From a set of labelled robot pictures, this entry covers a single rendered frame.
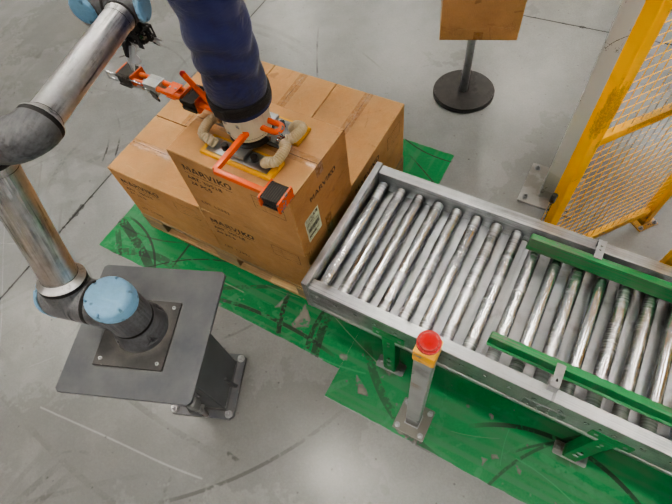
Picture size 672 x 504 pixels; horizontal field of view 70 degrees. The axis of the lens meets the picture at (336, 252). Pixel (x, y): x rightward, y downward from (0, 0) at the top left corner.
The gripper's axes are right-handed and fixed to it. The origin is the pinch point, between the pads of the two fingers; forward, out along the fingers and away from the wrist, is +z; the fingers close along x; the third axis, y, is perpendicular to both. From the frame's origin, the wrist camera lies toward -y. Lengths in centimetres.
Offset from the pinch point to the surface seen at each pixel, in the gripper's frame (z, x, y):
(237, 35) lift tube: -24, -1, 51
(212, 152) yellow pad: 24.6, -12.7, 30.7
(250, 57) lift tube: -15, 2, 51
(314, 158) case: 26, 2, 68
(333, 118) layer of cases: 68, 57, 40
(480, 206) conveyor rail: 62, 33, 127
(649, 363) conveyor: 71, 0, 205
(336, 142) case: 28, 14, 71
